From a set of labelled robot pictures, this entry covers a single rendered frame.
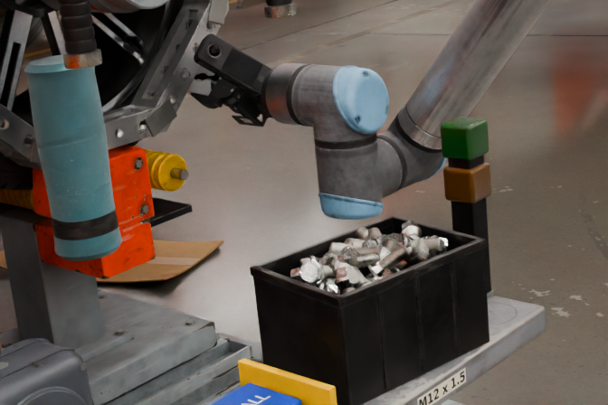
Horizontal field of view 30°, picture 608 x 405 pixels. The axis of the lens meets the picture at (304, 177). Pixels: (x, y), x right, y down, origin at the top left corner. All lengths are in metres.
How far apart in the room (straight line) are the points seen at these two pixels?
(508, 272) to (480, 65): 1.10
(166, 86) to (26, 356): 0.49
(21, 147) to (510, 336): 0.70
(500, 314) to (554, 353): 0.96
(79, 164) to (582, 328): 1.21
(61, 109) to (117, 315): 0.64
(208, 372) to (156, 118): 0.45
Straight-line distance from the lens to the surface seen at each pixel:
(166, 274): 2.77
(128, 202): 1.67
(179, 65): 1.73
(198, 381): 1.88
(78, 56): 1.34
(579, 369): 2.18
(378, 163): 1.63
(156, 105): 1.70
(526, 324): 1.27
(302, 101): 1.60
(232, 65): 1.68
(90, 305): 1.87
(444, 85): 1.62
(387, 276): 1.09
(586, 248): 2.76
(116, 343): 1.88
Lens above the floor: 0.96
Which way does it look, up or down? 16 degrees down
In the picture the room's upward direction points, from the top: 6 degrees counter-clockwise
